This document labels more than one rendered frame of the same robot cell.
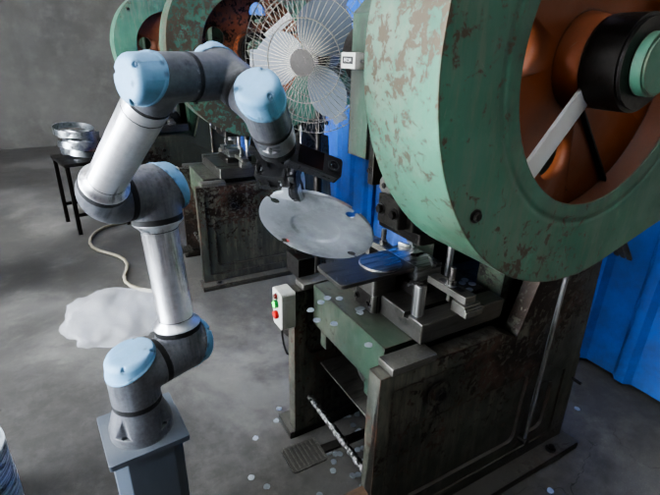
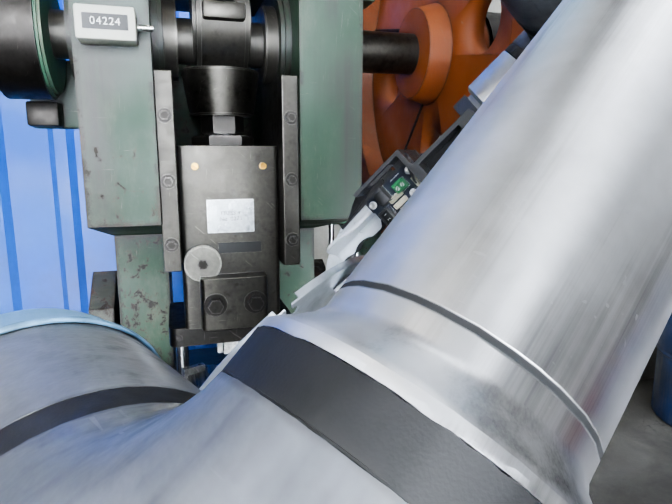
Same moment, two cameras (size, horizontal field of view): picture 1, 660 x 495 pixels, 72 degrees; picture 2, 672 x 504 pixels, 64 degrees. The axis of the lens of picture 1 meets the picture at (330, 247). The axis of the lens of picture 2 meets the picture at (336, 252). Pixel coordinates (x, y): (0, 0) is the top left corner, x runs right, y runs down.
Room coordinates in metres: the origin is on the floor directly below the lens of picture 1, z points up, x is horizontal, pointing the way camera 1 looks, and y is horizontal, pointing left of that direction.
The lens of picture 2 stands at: (0.86, 0.57, 1.16)
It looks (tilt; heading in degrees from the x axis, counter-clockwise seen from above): 10 degrees down; 284
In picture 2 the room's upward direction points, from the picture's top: straight up
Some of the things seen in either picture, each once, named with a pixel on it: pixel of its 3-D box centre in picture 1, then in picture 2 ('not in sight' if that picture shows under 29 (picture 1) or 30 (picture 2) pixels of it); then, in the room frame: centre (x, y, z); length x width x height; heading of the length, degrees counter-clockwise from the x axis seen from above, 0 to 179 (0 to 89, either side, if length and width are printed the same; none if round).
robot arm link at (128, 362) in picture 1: (135, 371); not in sight; (0.88, 0.46, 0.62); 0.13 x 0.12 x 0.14; 142
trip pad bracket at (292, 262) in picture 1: (300, 276); not in sight; (1.40, 0.10, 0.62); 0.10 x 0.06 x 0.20; 30
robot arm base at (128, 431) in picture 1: (138, 411); not in sight; (0.88, 0.47, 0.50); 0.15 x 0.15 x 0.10
